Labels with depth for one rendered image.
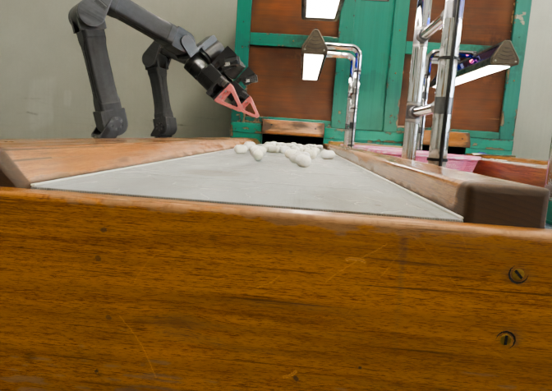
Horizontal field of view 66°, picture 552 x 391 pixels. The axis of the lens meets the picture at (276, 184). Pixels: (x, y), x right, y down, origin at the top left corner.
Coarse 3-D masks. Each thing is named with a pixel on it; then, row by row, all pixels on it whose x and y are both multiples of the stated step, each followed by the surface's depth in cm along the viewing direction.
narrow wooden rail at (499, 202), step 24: (384, 168) 56; (408, 168) 44; (432, 168) 42; (432, 192) 36; (456, 192) 30; (480, 192) 28; (504, 192) 28; (528, 192) 28; (480, 216) 28; (504, 216) 28; (528, 216) 28
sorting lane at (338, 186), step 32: (192, 160) 65; (224, 160) 70; (256, 160) 76; (288, 160) 83; (320, 160) 91; (96, 192) 30; (128, 192) 30; (160, 192) 31; (192, 192) 32; (224, 192) 33; (256, 192) 35; (288, 192) 36; (320, 192) 37; (352, 192) 39; (384, 192) 41
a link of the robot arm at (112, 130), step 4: (112, 120) 107; (116, 120) 108; (120, 120) 108; (108, 124) 107; (112, 124) 107; (116, 124) 108; (120, 124) 108; (96, 128) 112; (104, 128) 106; (108, 128) 107; (112, 128) 107; (116, 128) 108; (120, 128) 109; (92, 132) 112; (96, 132) 112; (100, 132) 113; (104, 132) 106; (108, 132) 107; (112, 132) 107; (116, 132) 108; (92, 136) 111; (96, 136) 108; (100, 136) 106; (104, 136) 106; (108, 136) 107; (112, 136) 108; (116, 136) 108
